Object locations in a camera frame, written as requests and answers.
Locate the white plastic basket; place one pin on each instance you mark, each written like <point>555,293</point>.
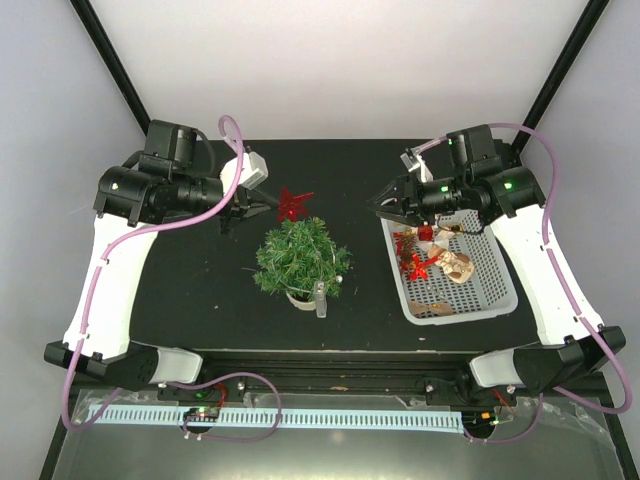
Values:
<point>489,292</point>

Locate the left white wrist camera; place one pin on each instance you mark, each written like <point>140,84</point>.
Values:
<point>254,172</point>

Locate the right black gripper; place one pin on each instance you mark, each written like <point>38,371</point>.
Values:
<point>410,202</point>

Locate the pine cone ornament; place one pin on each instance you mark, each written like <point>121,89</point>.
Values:
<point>406,244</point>

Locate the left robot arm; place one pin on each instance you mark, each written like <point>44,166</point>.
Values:
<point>158,188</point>

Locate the right black frame post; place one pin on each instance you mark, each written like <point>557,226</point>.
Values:
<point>580,33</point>

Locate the red star ornament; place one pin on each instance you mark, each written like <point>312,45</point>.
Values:
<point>291,207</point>

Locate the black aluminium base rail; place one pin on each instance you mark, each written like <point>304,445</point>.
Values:
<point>438,379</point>

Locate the black frame post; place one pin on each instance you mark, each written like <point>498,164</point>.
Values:
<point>580,33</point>
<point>93,26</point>

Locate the left black frame post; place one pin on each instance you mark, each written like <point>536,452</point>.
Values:
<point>93,26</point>

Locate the white slotted cable duct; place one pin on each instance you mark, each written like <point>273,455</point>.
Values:
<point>287,418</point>

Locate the circuit board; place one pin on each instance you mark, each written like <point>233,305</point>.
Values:
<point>201,414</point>
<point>480,418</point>

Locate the small green christmas tree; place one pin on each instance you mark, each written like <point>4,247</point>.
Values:
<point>301,261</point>

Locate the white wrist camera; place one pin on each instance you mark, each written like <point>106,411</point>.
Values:
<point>416,165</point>
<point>254,172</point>

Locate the right circuit board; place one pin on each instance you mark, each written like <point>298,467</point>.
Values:
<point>480,418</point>

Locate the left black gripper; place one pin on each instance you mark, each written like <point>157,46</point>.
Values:
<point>239,207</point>

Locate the burlap bow ornament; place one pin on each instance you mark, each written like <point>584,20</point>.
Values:
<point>418,309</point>

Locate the white mesh bow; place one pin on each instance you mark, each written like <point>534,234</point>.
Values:
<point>439,244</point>

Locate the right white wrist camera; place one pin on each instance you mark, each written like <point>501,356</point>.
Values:
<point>416,165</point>

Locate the red gift box ornament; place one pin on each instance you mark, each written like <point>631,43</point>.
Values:
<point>425,233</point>

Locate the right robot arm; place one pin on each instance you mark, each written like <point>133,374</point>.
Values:
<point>572,340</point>

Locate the left circuit board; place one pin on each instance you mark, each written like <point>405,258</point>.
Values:
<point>201,414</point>

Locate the snowman doll ornament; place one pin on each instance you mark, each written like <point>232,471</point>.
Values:
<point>458,267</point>

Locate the red ribbon bow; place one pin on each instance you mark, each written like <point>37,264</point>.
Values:
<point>415,268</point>

